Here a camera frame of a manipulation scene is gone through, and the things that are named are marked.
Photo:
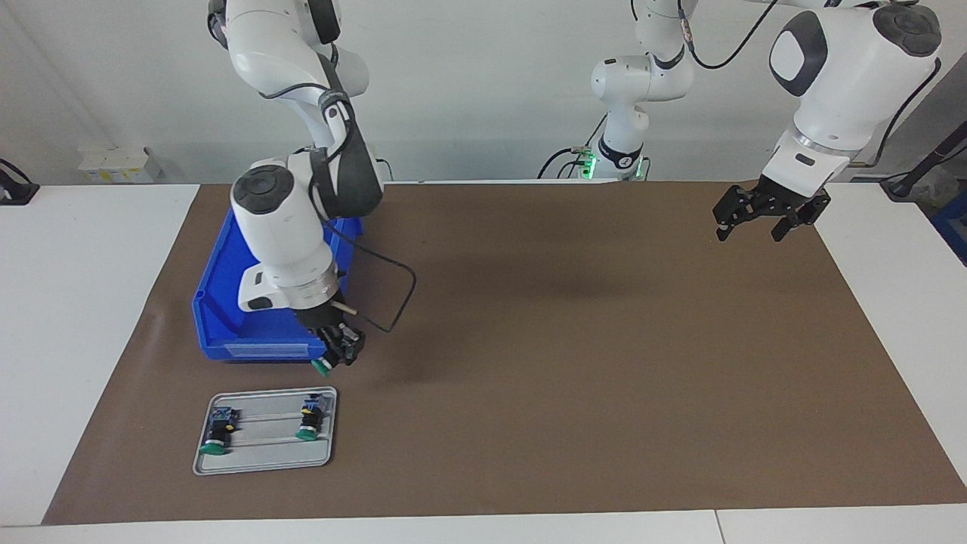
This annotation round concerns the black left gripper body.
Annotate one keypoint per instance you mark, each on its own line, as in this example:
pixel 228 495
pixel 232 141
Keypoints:
pixel 782 195

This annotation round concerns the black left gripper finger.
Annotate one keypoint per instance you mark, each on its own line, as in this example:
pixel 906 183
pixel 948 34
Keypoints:
pixel 733 208
pixel 804 215

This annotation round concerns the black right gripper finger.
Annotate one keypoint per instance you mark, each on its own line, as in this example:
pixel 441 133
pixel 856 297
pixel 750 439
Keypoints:
pixel 355 344
pixel 334 349

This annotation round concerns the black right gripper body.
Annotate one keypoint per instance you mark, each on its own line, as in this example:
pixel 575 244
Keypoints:
pixel 321 316

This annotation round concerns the green push button switch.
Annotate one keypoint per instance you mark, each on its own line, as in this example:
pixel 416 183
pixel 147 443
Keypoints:
pixel 217 434
pixel 308 421
pixel 320 368

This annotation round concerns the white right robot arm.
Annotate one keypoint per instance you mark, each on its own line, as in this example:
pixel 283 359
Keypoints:
pixel 279 227

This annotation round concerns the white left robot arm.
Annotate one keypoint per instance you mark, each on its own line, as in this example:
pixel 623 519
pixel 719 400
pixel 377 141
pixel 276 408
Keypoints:
pixel 846 75

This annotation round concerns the blue plastic storage bin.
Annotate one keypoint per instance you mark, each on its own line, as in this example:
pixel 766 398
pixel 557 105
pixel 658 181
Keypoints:
pixel 219 332

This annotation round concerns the grey metal tray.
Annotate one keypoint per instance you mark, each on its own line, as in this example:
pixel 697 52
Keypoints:
pixel 264 457

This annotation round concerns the black stand pole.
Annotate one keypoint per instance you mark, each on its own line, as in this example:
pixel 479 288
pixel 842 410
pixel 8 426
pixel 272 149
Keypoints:
pixel 933 159

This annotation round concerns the blue crate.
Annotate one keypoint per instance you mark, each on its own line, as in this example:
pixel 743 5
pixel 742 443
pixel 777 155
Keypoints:
pixel 953 230

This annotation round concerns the brown table mat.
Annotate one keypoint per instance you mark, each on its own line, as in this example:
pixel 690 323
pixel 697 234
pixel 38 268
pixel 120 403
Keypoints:
pixel 529 378

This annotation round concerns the black table clamp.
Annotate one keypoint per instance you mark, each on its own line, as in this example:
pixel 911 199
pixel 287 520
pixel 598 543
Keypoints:
pixel 15 193

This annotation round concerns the white wall socket box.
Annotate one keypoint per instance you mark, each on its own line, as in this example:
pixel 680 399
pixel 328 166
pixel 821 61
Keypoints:
pixel 117 165

